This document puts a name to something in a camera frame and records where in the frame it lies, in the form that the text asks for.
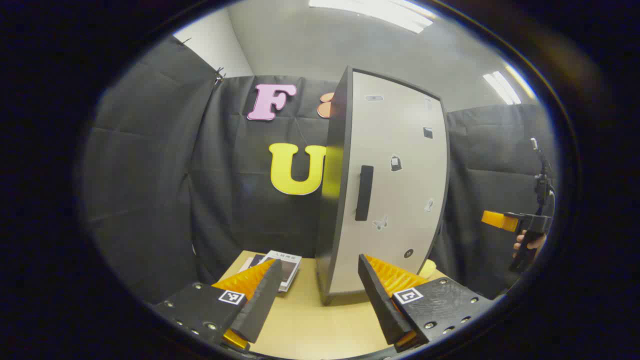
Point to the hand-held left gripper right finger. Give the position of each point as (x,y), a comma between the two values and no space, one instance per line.
(382,305)

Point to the dark book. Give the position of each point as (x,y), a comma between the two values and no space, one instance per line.
(252,262)

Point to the black cabinet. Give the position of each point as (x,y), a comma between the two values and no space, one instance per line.
(332,210)

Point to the small ceiling light panel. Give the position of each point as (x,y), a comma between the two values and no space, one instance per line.
(505,87)

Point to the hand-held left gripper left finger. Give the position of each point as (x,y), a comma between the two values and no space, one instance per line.
(260,305)

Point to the black backdrop cloth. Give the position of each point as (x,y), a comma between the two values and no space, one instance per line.
(150,175)

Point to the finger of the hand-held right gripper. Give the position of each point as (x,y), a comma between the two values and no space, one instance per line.
(492,218)

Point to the white magazine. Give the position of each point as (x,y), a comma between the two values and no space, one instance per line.
(287,267)

